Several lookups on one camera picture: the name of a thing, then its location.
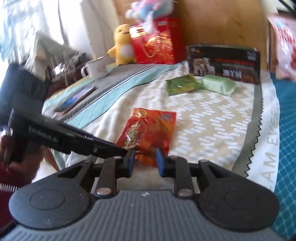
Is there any red snack packet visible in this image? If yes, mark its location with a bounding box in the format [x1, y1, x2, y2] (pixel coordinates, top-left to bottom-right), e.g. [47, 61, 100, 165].
[116, 108, 177, 168]

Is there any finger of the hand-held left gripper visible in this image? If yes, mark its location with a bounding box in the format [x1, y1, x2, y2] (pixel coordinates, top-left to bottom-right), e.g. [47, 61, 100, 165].
[68, 128, 128, 159]

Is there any white enamel mug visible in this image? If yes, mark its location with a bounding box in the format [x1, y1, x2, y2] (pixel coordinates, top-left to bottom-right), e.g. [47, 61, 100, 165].
[80, 56, 112, 80]

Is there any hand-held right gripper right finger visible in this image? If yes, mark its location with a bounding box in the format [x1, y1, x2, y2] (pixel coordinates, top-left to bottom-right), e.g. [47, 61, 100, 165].
[156, 148, 234, 198]

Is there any person's left hand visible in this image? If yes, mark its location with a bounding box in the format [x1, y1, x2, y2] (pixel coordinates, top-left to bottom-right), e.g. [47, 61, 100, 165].
[0, 130, 47, 184]

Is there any wooden headboard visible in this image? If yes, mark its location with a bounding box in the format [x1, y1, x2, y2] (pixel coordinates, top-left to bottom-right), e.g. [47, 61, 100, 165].
[111, 0, 270, 64]

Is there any red gift box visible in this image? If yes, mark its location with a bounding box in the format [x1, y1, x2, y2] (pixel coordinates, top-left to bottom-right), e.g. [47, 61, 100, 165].
[128, 17, 181, 65]

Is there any large pink snack bag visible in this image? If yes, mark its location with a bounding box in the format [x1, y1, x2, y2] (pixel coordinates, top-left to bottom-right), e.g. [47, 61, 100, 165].
[266, 13, 296, 82]

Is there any dark green packet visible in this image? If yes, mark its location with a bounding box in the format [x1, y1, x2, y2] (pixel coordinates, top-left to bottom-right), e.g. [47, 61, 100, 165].
[166, 74, 204, 97]

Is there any blue patterned sheet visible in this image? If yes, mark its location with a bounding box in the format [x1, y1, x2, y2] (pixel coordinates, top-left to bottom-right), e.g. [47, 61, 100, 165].
[261, 70, 296, 241]

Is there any black cardboard box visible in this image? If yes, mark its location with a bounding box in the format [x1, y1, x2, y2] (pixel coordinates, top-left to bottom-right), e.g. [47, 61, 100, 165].
[186, 45, 261, 84]

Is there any pale green packet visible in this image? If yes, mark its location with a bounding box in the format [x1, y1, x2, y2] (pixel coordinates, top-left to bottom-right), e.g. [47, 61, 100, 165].
[200, 75, 238, 97]

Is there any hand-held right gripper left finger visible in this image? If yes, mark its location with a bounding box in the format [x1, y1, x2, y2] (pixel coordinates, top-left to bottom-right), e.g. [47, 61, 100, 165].
[58, 148, 136, 198]

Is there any yellow plush duck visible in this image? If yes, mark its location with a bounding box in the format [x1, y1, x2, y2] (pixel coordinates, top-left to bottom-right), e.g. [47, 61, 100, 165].
[106, 24, 137, 66]

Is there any pastel plush toy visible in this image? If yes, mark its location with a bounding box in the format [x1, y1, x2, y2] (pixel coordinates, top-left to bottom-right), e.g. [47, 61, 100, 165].
[125, 0, 174, 33]

